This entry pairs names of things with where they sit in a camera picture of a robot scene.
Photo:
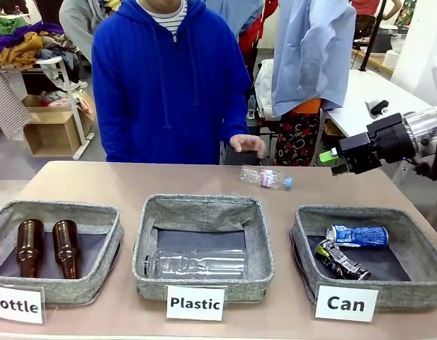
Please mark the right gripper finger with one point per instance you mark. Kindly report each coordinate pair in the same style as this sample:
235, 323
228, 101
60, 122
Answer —
344, 169
327, 156

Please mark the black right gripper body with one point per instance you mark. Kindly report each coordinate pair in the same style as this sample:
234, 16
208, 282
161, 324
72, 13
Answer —
377, 150

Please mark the blue crushed drink can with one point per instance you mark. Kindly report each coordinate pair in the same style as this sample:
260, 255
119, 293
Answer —
363, 236

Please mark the black crushed drink can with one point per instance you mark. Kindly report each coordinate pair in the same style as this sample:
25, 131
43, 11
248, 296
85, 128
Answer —
340, 262

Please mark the large clear plastic bottle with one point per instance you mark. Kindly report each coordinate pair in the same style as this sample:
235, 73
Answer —
197, 263

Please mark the brown glass bottle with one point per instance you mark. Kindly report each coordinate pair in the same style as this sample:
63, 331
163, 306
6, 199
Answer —
66, 248
29, 248

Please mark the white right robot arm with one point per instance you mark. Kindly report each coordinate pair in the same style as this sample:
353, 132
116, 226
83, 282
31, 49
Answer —
421, 127

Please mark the person left forearm blue sleeve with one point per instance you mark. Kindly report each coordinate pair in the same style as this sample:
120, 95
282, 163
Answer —
239, 110

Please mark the person right forearm blue sleeve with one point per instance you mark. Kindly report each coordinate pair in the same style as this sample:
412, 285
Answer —
101, 124

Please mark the white Can label card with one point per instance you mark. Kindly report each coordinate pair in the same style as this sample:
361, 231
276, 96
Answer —
345, 304

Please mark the grey fabric basket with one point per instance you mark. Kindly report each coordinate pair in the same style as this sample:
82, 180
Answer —
204, 212
12, 287
409, 294

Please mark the person left hand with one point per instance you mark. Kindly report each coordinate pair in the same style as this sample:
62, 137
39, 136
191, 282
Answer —
248, 142

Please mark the person in floral skirt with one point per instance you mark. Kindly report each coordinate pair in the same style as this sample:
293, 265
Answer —
296, 138

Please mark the black white handheld device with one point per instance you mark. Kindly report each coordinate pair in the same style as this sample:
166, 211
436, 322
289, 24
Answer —
379, 107

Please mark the white work table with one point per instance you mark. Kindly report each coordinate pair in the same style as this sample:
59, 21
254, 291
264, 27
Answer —
356, 102

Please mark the small bottle with pink label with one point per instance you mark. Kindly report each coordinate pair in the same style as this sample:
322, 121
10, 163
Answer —
266, 177

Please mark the black box device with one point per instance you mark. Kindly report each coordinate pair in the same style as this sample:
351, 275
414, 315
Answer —
239, 158

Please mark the clear water bottle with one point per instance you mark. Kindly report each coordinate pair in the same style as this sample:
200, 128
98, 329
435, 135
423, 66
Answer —
251, 108

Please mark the white plastic bag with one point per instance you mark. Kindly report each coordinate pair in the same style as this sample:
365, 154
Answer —
264, 88

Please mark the white paper roll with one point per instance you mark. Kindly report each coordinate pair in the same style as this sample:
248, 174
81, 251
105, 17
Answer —
391, 58

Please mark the hanging light blue shirt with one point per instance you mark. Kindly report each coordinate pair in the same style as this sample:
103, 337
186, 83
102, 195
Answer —
310, 53

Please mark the black pot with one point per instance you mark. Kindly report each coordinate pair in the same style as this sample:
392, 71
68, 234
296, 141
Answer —
382, 40

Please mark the black stand pole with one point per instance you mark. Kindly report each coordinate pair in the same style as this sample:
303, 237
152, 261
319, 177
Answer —
372, 35

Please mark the black office chair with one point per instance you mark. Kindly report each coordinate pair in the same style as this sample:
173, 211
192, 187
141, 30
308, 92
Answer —
363, 28

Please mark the red garment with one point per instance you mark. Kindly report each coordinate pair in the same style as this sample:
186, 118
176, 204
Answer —
251, 35

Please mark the person in blue hoodie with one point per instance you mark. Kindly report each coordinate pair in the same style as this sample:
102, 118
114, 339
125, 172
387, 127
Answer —
151, 92

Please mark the white Plastic label card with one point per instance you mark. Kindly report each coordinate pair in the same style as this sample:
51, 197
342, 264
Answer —
195, 304

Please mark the white striped undershirt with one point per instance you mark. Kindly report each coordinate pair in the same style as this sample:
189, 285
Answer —
172, 17

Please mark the open cardboard box with clothes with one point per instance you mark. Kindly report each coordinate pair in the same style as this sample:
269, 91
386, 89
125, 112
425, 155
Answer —
81, 106

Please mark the white metal rack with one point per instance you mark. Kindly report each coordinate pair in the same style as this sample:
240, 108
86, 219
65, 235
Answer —
74, 102

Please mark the person in grey hoodie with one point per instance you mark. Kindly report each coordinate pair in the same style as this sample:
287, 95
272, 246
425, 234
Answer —
80, 25

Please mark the pile of colourful clothes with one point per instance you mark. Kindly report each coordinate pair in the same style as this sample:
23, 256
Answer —
23, 42

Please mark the checked brown cloth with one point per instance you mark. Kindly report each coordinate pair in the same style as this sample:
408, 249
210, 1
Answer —
5, 106

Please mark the white Bottle label card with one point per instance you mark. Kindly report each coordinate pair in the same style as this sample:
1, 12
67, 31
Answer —
16, 304

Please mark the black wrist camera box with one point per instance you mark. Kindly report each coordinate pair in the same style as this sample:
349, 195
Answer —
384, 125

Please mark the black metal frame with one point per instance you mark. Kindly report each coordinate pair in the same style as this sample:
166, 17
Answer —
267, 141

